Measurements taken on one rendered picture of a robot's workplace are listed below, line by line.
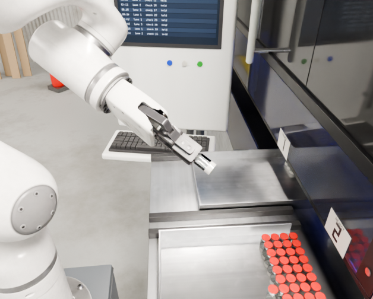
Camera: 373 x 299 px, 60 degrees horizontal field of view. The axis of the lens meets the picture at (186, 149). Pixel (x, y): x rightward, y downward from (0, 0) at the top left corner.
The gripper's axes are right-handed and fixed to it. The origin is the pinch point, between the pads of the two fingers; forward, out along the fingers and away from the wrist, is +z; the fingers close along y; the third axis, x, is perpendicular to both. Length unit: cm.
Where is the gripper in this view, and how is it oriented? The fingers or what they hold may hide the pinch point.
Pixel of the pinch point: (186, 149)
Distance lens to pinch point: 54.0
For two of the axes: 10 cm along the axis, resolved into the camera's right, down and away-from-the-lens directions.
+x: 6.1, -7.6, 2.1
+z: 7.9, 6.1, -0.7
